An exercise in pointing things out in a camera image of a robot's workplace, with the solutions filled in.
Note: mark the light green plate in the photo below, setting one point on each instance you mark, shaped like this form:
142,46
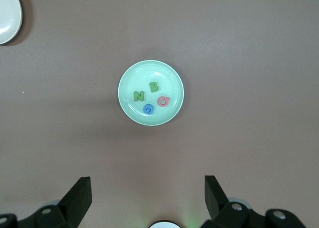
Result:
149,71

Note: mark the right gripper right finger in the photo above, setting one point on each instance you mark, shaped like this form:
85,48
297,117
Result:
231,218

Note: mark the green foam capital letter B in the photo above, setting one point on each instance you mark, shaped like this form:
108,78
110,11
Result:
151,86

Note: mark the beige plate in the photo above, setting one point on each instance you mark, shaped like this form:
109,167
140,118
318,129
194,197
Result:
7,14

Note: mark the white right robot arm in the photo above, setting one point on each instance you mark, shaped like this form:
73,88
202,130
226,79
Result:
164,225

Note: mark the red foam letter Q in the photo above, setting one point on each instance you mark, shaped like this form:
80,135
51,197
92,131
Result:
159,102

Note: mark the green foam letter N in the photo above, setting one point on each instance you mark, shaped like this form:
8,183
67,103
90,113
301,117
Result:
138,96

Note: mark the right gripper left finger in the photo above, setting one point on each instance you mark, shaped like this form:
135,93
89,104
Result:
64,213

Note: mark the blue foam letter G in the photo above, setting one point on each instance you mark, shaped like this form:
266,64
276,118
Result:
144,109

